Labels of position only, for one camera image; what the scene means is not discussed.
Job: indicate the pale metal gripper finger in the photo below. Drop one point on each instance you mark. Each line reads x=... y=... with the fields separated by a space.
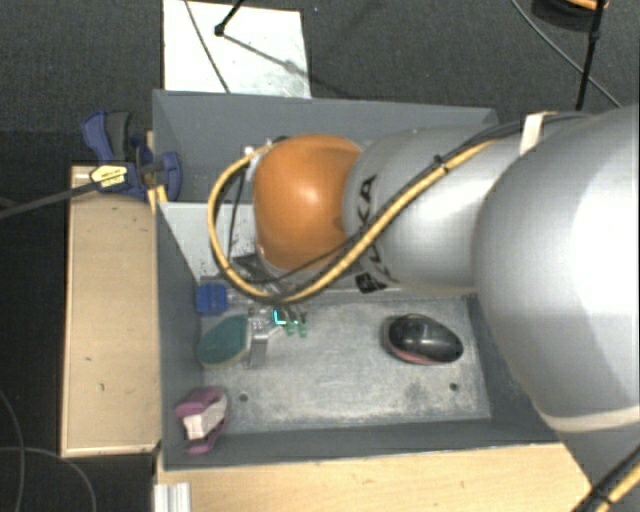
x=258 y=347

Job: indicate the green sponge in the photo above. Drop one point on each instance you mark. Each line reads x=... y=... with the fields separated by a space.
x=222 y=342

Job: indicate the blue toy block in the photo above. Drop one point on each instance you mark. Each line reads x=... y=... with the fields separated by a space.
x=210 y=298

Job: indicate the grey metal bin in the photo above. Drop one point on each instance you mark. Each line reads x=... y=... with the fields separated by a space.
x=340 y=370

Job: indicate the purple and white clip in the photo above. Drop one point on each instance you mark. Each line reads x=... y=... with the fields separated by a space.
x=202 y=420

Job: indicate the pale wood board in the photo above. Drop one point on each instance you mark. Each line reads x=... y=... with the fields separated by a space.
x=112 y=320

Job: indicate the black computer mouse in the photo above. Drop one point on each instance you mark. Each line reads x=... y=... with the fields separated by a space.
x=422 y=340

